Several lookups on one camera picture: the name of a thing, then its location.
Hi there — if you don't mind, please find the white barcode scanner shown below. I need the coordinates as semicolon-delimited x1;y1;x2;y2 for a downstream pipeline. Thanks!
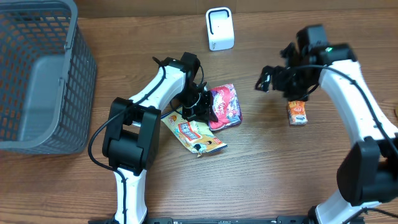
205;7;234;51

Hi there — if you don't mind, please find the purple red soft package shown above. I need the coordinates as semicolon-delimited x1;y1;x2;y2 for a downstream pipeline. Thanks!
208;83;243;131

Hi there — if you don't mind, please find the grey plastic mesh basket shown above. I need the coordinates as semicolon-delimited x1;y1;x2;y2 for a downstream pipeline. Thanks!
1;0;97;154

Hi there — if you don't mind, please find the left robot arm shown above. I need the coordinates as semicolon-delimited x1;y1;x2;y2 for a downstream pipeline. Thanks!
102;52;217;223

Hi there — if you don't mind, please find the yellow snack bag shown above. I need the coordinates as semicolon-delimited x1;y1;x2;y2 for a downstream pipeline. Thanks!
161;111;228;157

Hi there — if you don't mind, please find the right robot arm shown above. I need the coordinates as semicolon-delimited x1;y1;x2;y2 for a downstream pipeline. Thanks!
255;25;397;223

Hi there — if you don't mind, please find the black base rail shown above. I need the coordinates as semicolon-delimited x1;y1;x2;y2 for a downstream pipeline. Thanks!
88;216;365;224

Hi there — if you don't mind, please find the small orange tissue pack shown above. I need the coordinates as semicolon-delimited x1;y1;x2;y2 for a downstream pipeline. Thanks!
287;101;308;125

